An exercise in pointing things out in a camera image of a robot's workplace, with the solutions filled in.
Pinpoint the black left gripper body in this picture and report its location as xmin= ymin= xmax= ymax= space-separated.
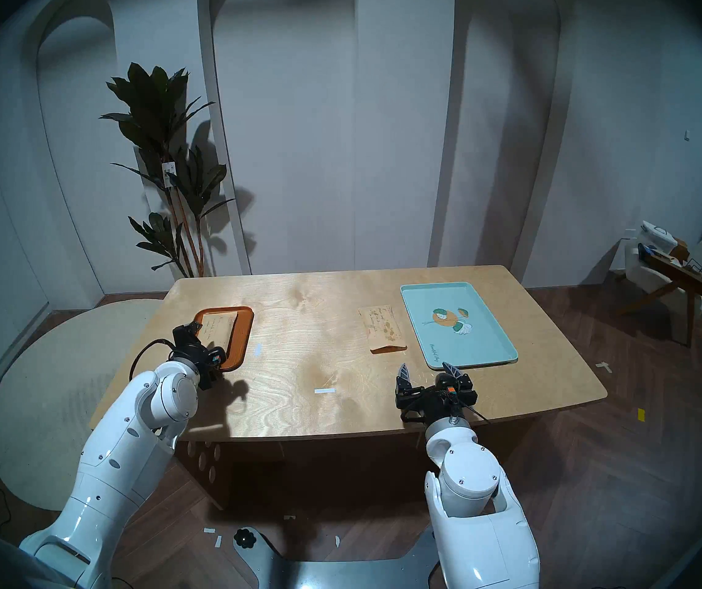
xmin=170 ymin=342 xmax=227 ymax=391

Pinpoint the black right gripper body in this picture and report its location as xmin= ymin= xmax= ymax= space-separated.
xmin=395 ymin=373 xmax=478 ymax=426

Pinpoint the plain kraft envelope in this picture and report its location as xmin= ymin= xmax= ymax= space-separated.
xmin=201 ymin=312 xmax=236 ymax=358

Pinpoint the kraft envelope with floral print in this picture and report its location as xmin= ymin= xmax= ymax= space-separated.
xmin=358 ymin=305 xmax=407 ymax=354

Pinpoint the teal tray with print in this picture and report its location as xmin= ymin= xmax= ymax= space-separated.
xmin=400 ymin=282 xmax=519 ymax=371

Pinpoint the orange rectangular tray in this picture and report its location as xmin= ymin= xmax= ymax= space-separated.
xmin=193 ymin=306 xmax=255 ymax=372

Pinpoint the light wooden table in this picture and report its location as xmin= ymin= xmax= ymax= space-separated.
xmin=89 ymin=264 xmax=608 ymax=510

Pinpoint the round beige rug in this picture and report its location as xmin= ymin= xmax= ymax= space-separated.
xmin=0 ymin=299 xmax=171 ymax=512

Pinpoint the tall dark green plant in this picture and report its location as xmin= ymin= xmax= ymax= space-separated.
xmin=99 ymin=62 xmax=236 ymax=279

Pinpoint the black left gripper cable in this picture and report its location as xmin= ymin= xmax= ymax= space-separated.
xmin=129 ymin=338 xmax=177 ymax=383

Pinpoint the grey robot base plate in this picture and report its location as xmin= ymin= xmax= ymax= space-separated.
xmin=233 ymin=526 xmax=441 ymax=589

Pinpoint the white box with handle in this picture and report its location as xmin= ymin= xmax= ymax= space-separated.
xmin=641 ymin=220 xmax=678 ymax=251

